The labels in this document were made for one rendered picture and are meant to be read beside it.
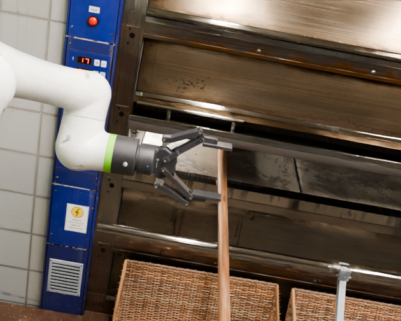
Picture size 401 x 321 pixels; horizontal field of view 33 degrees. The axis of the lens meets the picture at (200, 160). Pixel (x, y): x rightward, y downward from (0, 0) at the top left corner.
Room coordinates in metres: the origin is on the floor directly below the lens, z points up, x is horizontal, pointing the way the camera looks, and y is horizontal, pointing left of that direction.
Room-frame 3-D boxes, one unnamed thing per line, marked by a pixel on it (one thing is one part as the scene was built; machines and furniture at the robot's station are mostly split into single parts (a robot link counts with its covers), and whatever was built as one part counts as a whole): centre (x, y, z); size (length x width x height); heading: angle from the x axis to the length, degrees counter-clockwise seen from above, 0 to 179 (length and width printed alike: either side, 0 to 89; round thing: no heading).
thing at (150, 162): (1.45, 0.10, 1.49); 0.09 x 0.07 x 0.08; 93
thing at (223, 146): (1.45, -0.03, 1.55); 0.07 x 0.03 x 0.01; 93
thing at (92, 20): (1.96, 0.39, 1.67); 0.03 x 0.02 x 0.06; 92
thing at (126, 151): (1.45, 0.18, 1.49); 0.12 x 0.06 x 0.09; 3
